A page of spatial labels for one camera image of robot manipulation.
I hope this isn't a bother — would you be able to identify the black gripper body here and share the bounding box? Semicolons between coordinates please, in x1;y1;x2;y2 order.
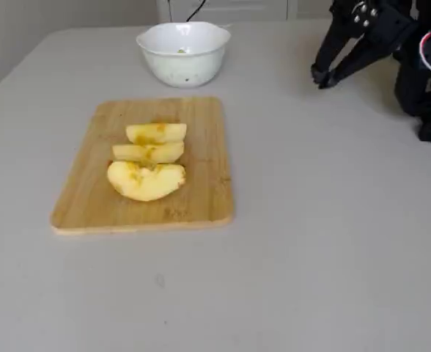
328;0;420;56

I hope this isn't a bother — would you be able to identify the white bowl with butterfly print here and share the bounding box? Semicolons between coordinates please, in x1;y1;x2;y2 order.
136;21;232;89

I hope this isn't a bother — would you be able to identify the yellow apple slice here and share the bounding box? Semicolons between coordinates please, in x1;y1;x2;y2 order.
124;122;188;145
106;160;187;202
111;141;185;164

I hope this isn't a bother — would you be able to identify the wooden cutting board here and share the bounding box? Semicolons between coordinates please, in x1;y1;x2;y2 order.
49;95;235;235

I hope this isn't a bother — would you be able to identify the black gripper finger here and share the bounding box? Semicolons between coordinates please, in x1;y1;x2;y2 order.
309;14;363;86
317;33;389;90

